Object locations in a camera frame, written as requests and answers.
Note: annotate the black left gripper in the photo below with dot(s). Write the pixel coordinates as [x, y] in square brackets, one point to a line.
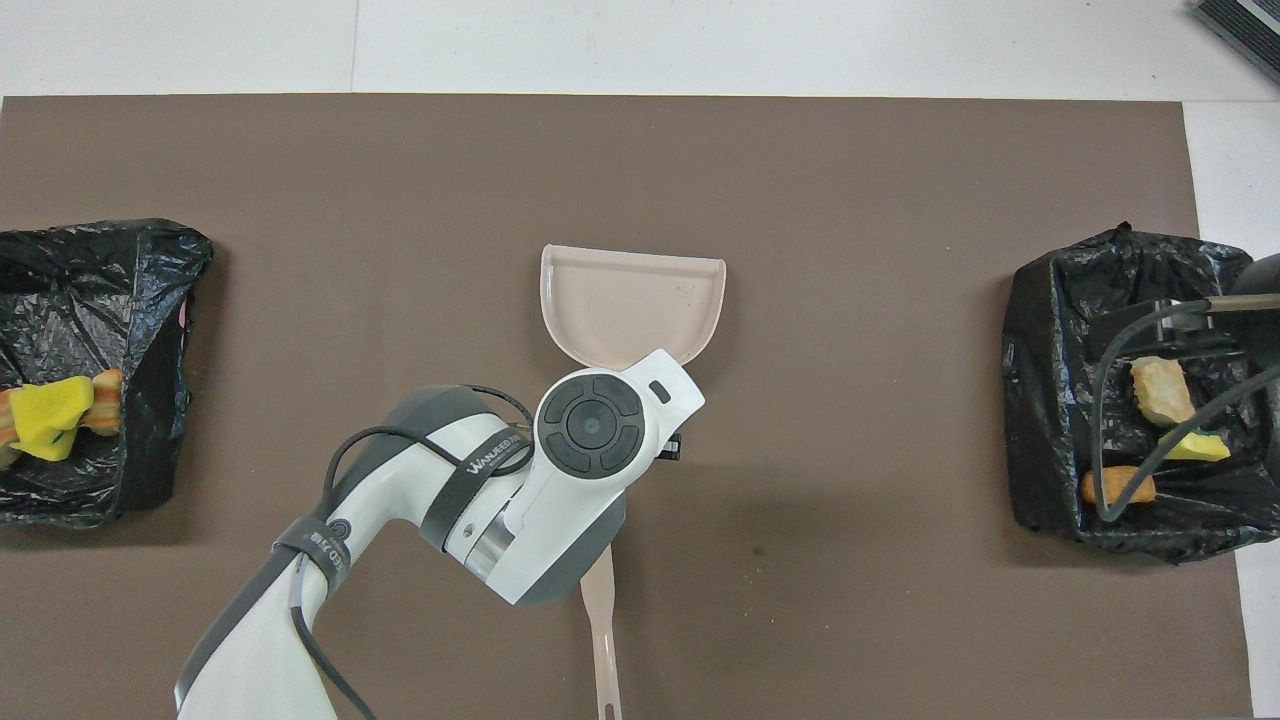
[670, 447]

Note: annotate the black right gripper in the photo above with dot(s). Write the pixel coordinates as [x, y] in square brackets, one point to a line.
[1245, 335]

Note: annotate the cream sponge chunk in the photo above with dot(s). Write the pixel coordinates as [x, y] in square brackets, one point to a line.
[1162, 392]

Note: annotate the small yellow sponge wedge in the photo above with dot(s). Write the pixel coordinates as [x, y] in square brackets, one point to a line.
[1200, 447]

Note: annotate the beige plastic dustpan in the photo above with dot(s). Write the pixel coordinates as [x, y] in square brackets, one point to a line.
[630, 305]

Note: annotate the orange-brown sponge chunk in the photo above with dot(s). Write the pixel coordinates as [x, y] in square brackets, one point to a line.
[1125, 486]

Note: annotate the beige hand brush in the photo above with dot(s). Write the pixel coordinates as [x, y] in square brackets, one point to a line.
[602, 620]

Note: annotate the orange striped sponge piece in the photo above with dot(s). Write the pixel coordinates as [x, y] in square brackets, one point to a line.
[106, 400]

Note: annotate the curved yellow sponge piece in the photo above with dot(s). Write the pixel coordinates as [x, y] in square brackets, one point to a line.
[50, 415]

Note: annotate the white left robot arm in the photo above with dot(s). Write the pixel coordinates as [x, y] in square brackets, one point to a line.
[590, 430]

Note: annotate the black bag-lined bin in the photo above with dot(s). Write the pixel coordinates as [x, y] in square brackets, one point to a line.
[100, 290]
[1050, 400]

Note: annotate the grey ribbed object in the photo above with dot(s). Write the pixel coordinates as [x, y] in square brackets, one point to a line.
[1250, 25]

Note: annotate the brown table mat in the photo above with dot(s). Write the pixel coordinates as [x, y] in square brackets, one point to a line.
[300, 180]

